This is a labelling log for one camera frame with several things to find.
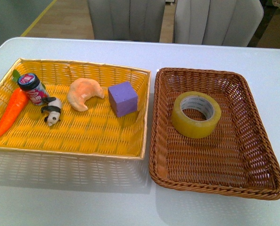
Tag toy croissant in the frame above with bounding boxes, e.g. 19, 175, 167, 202
67, 78, 105, 112

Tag orange toy carrot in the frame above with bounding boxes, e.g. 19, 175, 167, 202
0, 69, 30, 138

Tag yellow woven basket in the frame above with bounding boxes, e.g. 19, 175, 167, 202
0, 58, 151, 160

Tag grey chair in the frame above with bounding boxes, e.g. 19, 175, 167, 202
173, 0, 264, 47
87, 0, 165, 42

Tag grey chair right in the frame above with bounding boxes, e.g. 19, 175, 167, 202
173, 0, 264, 47

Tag grey chair left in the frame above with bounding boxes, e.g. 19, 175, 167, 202
87, 0, 165, 42

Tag yellow clear tape roll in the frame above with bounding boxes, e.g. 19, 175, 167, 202
171, 91, 222, 138

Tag brown wicker basket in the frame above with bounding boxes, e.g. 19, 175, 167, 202
149, 68, 280, 200

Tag purple foam cube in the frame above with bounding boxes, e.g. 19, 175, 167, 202
108, 81, 138, 117

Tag toy panda figure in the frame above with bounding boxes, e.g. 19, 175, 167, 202
41, 97, 62, 127

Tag small drink can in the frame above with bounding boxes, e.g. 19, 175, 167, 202
17, 73, 49, 105

